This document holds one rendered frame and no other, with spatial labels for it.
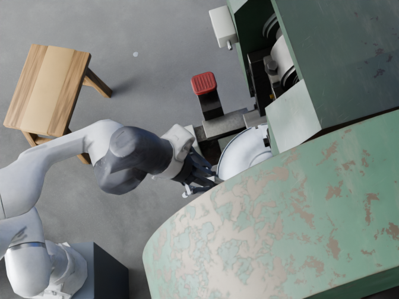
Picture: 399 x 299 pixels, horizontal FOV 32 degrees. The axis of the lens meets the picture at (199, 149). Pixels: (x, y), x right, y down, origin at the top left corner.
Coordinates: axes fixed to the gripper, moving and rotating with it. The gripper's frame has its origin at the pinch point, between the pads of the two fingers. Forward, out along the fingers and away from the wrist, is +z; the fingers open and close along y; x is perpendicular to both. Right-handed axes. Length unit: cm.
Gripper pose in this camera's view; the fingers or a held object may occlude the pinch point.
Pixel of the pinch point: (217, 183)
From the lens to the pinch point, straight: 182.6
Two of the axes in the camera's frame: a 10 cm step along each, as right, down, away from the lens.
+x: 8.3, -2.4, -5.0
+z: 5.5, 2.7, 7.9
